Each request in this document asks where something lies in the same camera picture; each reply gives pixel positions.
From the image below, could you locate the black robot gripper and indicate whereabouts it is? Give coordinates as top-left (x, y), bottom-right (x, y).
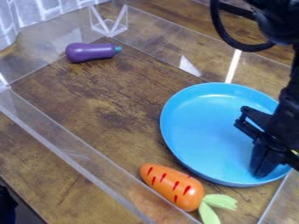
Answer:
top-left (235, 87), bottom-right (299, 178)

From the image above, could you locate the blue round plastic tray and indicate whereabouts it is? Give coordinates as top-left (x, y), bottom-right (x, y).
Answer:
top-left (160, 83), bottom-right (291, 187)

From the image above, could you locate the orange toy carrot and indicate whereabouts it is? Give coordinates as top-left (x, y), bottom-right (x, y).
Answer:
top-left (138, 163), bottom-right (237, 224)

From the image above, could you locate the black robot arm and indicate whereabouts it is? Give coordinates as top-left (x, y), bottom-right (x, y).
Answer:
top-left (235, 0), bottom-right (299, 178)

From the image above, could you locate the black bar on background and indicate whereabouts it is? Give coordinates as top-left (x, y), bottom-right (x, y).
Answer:
top-left (219, 3), bottom-right (253, 20)

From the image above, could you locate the purple toy eggplant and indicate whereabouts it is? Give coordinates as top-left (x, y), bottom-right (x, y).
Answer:
top-left (65, 43), bottom-right (122, 63)

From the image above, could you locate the white grid curtain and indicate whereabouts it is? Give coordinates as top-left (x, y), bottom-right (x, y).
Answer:
top-left (0, 0), bottom-right (109, 51)

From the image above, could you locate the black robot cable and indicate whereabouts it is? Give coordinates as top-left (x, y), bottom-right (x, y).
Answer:
top-left (209, 0), bottom-right (277, 53)

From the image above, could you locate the clear acrylic enclosure wall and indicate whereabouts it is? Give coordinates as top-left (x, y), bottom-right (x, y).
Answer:
top-left (0, 0), bottom-right (293, 224)

